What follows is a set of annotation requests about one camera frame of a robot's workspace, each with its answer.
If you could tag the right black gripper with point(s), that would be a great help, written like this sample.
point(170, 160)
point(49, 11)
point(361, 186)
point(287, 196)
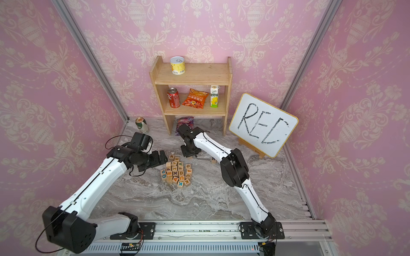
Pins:
point(186, 153)

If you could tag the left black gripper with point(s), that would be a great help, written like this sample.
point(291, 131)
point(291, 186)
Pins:
point(158, 161)

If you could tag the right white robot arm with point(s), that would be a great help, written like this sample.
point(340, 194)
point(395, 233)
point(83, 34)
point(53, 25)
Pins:
point(235, 173)

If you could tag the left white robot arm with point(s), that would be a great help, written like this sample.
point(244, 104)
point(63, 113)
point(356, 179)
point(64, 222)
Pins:
point(70, 226)

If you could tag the wooden block letter Q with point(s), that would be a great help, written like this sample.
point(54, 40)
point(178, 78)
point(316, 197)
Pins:
point(163, 174)

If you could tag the purple snack bag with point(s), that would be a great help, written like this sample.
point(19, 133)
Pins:
point(189, 121)

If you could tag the green white can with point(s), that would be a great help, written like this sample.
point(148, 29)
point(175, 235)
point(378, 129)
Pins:
point(141, 125)

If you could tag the orange snack bag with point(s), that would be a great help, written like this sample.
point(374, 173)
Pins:
point(195, 99)

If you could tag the wooden board easel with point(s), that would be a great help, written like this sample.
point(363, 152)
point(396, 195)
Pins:
point(261, 155)

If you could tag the red soda can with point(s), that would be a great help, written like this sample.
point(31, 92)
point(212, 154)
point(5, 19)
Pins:
point(173, 96)

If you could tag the yellow green drink carton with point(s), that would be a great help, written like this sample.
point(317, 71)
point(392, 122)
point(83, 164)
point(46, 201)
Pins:
point(214, 96)

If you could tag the wooden shelf unit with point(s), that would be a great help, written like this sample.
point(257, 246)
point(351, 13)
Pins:
point(196, 74)

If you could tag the white board yellow rim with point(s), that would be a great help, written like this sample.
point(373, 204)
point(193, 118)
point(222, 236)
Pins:
point(262, 125)

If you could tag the yellow cup can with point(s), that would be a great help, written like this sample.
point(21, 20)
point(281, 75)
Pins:
point(177, 65)

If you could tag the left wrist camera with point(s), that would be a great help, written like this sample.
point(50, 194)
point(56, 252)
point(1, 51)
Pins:
point(141, 142)

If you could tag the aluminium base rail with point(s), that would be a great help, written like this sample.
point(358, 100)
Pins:
point(218, 238)

